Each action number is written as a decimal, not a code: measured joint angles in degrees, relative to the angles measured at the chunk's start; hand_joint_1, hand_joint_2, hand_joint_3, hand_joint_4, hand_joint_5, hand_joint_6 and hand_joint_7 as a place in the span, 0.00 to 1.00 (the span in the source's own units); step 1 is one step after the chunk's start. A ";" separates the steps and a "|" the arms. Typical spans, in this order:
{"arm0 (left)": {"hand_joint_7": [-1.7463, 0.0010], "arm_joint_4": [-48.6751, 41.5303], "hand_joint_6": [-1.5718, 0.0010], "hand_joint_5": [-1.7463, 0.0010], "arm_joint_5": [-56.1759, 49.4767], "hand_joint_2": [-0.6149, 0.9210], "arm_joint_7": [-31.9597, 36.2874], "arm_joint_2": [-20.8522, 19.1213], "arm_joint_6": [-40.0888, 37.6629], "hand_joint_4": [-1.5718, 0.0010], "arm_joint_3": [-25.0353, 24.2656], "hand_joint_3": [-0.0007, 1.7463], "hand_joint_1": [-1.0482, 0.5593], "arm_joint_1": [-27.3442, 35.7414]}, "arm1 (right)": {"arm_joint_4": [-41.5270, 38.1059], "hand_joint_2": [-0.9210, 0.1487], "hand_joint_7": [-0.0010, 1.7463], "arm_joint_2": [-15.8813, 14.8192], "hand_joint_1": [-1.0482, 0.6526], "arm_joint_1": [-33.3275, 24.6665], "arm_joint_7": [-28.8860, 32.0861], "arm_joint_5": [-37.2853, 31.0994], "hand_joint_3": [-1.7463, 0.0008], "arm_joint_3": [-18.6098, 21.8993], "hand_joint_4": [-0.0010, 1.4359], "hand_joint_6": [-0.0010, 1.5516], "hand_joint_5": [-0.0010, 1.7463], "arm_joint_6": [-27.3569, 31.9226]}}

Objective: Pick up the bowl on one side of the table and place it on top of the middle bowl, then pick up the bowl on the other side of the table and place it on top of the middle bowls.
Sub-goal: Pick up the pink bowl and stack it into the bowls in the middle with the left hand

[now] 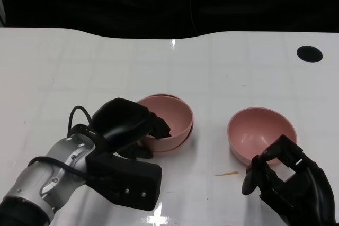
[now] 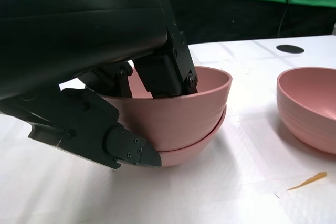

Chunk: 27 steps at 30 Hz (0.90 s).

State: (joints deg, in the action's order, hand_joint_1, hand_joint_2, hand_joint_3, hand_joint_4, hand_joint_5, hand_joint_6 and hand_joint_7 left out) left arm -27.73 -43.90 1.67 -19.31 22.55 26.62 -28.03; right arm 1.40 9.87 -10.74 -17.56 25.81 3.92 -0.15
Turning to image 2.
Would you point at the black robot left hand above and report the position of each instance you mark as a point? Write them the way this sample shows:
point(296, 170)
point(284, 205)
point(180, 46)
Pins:
point(65, 37)

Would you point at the black backdrop cloth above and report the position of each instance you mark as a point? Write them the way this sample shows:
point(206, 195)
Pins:
point(236, 22)

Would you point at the yellow wood sliver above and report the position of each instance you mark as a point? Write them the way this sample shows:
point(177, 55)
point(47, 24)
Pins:
point(309, 180)

